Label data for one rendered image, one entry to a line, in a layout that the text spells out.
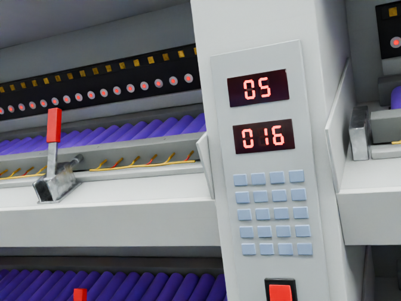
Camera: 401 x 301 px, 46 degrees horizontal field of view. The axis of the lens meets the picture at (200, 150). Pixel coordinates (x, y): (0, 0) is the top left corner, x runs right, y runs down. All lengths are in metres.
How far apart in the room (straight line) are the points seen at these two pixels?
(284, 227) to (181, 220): 0.09
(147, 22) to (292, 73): 0.32
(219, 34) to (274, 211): 0.14
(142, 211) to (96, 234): 0.06
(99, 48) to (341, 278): 0.45
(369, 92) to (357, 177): 0.19
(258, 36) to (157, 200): 0.16
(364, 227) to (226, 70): 0.15
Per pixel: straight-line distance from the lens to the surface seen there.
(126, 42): 0.65
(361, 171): 0.37
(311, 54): 0.35
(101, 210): 0.44
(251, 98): 0.35
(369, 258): 0.51
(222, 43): 0.37
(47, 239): 0.50
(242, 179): 0.36
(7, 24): 0.65
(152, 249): 0.62
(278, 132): 0.35
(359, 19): 0.55
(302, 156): 0.34
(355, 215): 0.36
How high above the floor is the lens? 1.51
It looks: 3 degrees down
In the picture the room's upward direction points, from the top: 7 degrees counter-clockwise
